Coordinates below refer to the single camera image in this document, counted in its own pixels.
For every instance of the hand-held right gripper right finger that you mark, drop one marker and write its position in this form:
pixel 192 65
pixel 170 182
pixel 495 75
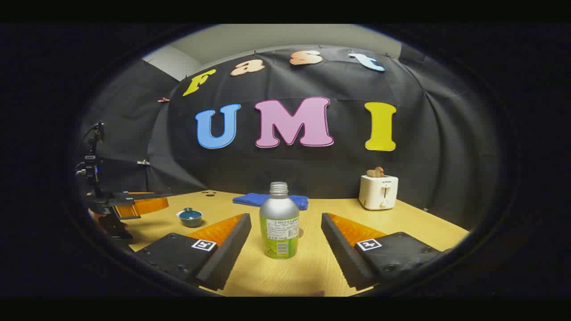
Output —
pixel 345 254

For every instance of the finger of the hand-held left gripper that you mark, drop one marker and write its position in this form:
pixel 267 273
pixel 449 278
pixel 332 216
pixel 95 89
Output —
pixel 140 195
pixel 145 207

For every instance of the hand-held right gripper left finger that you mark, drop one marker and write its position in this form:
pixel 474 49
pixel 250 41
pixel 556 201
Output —
pixel 225 254

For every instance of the teal ceramic teacup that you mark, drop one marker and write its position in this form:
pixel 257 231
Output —
pixel 191 223

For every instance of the teal teacup lid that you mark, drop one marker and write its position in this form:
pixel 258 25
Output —
pixel 191 214

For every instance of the silver water bottle green label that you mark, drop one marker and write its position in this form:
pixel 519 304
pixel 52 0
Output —
pixel 279 214

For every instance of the blue towel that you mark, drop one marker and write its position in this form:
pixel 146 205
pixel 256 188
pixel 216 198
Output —
pixel 250 199

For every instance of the white toaster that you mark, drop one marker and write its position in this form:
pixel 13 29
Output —
pixel 374 194

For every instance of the black backdrop cloth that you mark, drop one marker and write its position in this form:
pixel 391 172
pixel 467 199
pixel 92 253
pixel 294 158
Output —
pixel 312 174

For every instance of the bread slice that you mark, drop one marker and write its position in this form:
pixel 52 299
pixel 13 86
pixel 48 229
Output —
pixel 375 172

